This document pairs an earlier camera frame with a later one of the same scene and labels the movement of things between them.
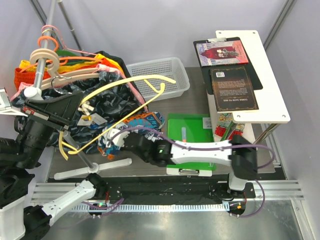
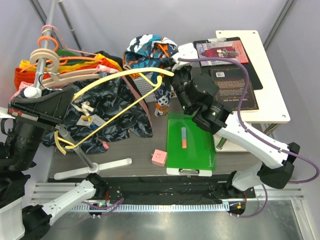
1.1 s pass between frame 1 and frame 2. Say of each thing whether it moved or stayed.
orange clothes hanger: stayed
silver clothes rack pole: stayed
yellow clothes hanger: moved
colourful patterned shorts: moved
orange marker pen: stayed
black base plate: stayed
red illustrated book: stayed
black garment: stayed
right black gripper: moved
